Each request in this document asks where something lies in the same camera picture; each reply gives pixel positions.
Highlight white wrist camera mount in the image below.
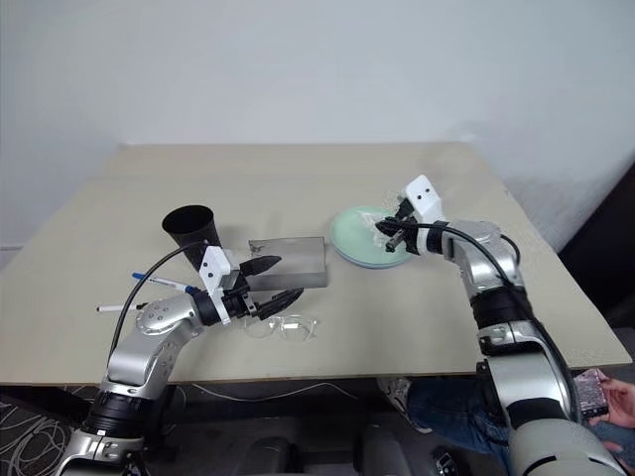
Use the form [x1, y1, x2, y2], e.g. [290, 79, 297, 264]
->
[402, 174, 444, 257]
[199, 245, 243, 327]

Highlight clear crumpled plastic piece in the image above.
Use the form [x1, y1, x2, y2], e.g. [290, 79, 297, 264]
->
[358, 209, 399, 249]

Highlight person's bare hand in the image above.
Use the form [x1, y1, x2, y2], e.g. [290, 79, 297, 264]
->
[600, 376, 635, 428]

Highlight blue capped white marker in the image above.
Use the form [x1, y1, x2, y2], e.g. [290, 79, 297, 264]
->
[131, 270, 200, 294]

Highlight mint green plate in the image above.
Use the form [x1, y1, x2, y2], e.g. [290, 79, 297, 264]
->
[329, 204, 413, 265]

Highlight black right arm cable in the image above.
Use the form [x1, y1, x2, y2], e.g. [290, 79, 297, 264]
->
[409, 221, 586, 425]

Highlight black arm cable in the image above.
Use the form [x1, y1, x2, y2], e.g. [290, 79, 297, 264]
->
[109, 242, 212, 364]
[409, 221, 586, 425]

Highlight grey cable bundle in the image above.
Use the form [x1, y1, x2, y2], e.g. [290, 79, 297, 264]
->
[0, 394, 75, 476]

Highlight white cable under table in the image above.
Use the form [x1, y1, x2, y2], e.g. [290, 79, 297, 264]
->
[196, 380, 359, 404]

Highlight clear plastic glasses case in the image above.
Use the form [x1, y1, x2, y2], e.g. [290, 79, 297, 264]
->
[243, 236, 330, 297]

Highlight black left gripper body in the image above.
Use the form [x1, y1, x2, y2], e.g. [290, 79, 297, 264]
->
[221, 265, 263, 319]

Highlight clear safety glasses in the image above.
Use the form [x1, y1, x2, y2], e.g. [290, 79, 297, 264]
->
[241, 313, 319, 344]

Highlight light blue plate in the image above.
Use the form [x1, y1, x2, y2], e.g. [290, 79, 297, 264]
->
[332, 242, 414, 271]

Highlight black capped white marker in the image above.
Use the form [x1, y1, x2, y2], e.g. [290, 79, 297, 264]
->
[95, 302, 146, 314]

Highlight black cup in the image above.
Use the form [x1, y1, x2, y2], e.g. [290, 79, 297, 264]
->
[162, 204, 223, 292]

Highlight phone in pink case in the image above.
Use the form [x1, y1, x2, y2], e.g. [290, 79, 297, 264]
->
[573, 368, 610, 423]

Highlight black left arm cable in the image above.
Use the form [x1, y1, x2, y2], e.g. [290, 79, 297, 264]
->
[109, 242, 212, 364]

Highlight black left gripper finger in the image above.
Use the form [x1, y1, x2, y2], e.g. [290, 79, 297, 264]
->
[241, 254, 284, 277]
[256, 288, 306, 319]

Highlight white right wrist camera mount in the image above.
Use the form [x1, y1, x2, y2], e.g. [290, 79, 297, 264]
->
[402, 174, 444, 257]

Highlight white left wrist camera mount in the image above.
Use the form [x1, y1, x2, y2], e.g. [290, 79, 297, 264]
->
[199, 245, 243, 327]

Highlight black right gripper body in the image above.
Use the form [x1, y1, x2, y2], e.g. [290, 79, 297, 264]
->
[391, 196, 421, 255]

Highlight person's blue jeans leg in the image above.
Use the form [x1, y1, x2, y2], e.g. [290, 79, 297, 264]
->
[405, 378, 513, 458]

